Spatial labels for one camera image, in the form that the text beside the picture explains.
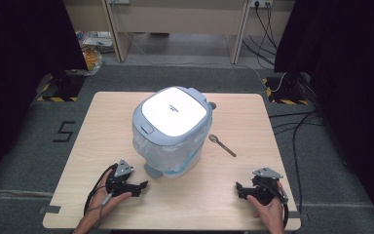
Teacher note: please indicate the blue-grey pedal trash bin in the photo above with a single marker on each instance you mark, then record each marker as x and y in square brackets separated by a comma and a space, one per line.
[172, 112]

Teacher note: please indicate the person's left hand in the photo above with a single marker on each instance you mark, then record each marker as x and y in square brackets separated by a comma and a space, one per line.
[105, 203]

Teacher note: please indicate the grey round table grommet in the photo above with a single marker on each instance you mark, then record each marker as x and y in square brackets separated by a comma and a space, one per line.
[213, 105]

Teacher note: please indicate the metal spoon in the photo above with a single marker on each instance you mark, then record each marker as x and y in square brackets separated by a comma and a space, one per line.
[222, 145]

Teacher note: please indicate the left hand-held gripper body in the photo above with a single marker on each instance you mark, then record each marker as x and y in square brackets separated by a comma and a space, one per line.
[118, 180]

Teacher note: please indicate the black curtain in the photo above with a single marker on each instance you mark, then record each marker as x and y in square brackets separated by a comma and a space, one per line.
[22, 65]
[347, 81]

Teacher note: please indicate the beige wooden desk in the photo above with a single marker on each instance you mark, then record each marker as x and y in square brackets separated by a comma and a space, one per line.
[178, 16]

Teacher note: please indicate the clear plastic bin liner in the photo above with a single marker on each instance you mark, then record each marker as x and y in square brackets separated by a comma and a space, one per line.
[162, 152]

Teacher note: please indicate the clear plastic bag of goods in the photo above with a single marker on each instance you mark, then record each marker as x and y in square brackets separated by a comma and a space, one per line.
[92, 55]

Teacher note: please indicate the person's right hand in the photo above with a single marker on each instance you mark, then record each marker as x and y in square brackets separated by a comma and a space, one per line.
[269, 213]

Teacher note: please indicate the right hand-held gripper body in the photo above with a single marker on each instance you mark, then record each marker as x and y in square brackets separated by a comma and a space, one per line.
[266, 188]

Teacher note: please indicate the white power strip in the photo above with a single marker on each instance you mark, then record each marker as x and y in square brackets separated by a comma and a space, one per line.
[261, 3]

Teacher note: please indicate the black stand base striped tape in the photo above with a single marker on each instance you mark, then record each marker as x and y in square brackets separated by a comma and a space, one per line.
[287, 89]
[63, 86]

